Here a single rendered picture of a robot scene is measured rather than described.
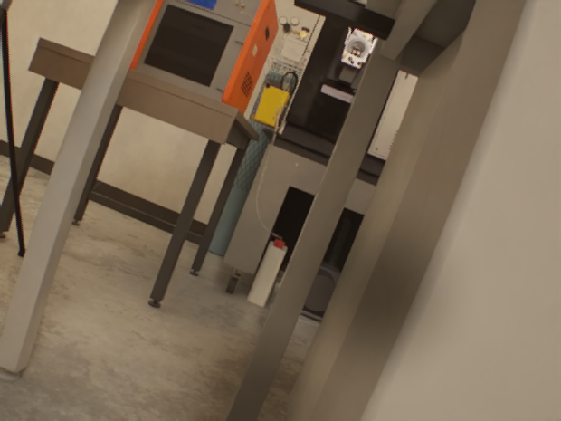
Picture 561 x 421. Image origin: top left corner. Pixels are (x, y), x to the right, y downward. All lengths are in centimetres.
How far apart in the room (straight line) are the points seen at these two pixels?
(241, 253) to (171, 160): 144
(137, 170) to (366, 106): 281
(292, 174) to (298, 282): 134
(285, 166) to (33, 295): 142
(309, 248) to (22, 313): 55
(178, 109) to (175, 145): 188
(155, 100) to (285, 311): 97
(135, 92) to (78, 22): 229
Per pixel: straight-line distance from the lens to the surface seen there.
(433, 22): 85
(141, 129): 358
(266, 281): 228
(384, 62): 89
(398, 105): 232
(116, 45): 95
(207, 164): 168
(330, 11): 78
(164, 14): 182
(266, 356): 90
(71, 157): 95
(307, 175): 218
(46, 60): 183
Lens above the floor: 55
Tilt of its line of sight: 3 degrees down
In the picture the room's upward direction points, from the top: 22 degrees clockwise
